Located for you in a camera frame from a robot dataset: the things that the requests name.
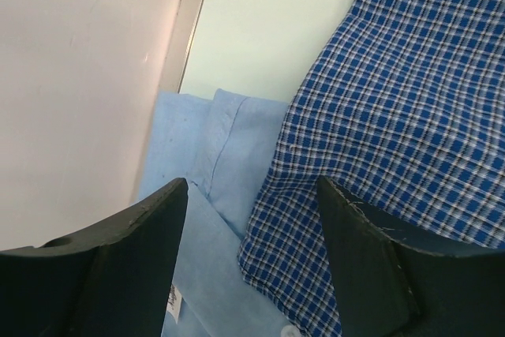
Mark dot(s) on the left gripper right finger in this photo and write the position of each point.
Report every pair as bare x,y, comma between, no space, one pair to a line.
392,278

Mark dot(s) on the blue checkered long sleeve shirt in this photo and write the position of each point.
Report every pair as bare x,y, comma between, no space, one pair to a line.
404,108

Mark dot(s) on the light blue folded shirt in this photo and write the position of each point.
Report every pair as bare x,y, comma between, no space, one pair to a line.
223,148

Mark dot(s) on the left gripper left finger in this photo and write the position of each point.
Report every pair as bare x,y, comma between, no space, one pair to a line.
112,278

